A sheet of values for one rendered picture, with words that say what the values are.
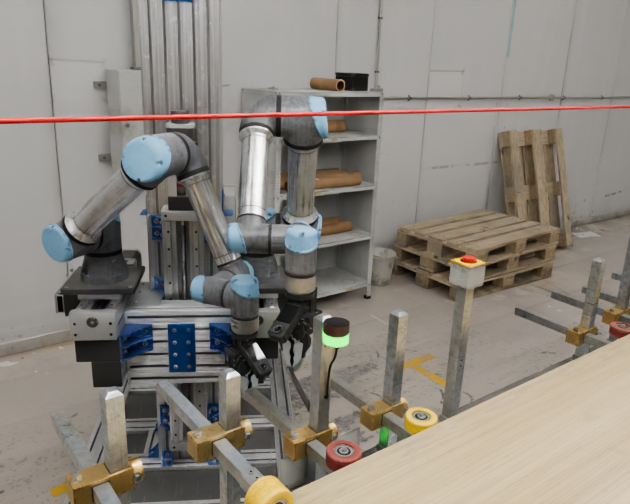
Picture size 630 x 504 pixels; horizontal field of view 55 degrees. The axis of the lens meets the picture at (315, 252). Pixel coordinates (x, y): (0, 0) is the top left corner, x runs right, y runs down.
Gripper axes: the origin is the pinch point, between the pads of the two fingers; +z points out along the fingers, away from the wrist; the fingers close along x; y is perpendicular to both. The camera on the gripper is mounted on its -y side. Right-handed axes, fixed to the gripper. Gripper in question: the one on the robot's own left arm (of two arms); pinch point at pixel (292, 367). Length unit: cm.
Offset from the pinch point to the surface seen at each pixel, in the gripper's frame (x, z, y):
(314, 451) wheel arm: -11.9, 15.2, -7.4
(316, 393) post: -8.6, 3.3, -2.1
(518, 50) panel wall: 89, -88, 490
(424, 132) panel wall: 130, -17, 381
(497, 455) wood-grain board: -50, 11, 11
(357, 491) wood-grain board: -29.5, 10.7, -18.4
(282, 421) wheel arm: 1.1, 14.7, -2.4
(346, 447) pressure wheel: -20.4, 10.4, -7.4
